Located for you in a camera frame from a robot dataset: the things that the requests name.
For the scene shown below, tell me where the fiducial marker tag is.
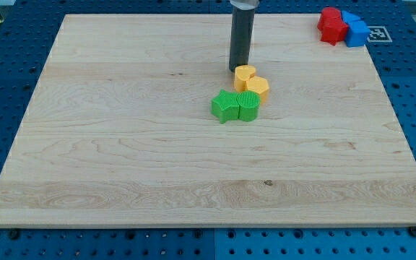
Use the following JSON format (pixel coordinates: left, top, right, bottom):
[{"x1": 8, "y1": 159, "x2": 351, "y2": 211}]
[{"x1": 368, "y1": 25, "x2": 392, "y2": 43}]

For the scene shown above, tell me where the red star block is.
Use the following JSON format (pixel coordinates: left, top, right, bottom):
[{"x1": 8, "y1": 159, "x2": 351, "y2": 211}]
[{"x1": 320, "y1": 19, "x2": 349, "y2": 46}]

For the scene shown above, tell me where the yellow hexagon block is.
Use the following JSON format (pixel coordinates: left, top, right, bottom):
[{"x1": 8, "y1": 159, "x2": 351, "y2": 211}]
[{"x1": 246, "y1": 76, "x2": 270, "y2": 105}]

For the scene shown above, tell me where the wooden board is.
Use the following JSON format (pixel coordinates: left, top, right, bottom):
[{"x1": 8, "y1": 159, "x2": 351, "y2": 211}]
[{"x1": 0, "y1": 14, "x2": 416, "y2": 229}]

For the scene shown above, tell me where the yellow heart block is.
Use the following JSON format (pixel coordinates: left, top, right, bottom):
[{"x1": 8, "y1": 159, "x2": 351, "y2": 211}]
[{"x1": 233, "y1": 65, "x2": 256, "y2": 92}]

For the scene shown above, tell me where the red circle block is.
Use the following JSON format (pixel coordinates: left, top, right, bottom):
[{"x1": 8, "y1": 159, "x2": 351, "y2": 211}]
[{"x1": 317, "y1": 6, "x2": 342, "y2": 31}]

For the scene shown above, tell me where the green star block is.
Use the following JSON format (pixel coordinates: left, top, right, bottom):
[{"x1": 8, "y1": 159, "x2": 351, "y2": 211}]
[{"x1": 211, "y1": 90, "x2": 240, "y2": 124}]

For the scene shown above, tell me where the green circle block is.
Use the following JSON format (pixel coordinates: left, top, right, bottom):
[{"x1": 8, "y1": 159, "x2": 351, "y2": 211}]
[{"x1": 237, "y1": 90, "x2": 261, "y2": 121}]

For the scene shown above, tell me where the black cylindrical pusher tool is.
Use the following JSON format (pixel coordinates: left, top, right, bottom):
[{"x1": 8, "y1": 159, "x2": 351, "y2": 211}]
[{"x1": 229, "y1": 0, "x2": 259, "y2": 72}]

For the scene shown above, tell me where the blue triangle block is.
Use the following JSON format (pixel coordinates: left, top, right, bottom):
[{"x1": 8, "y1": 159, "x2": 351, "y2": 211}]
[{"x1": 341, "y1": 10, "x2": 361, "y2": 24}]

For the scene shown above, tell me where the blue cube block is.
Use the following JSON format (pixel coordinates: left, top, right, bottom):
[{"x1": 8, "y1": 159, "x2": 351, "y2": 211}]
[{"x1": 344, "y1": 20, "x2": 371, "y2": 48}]

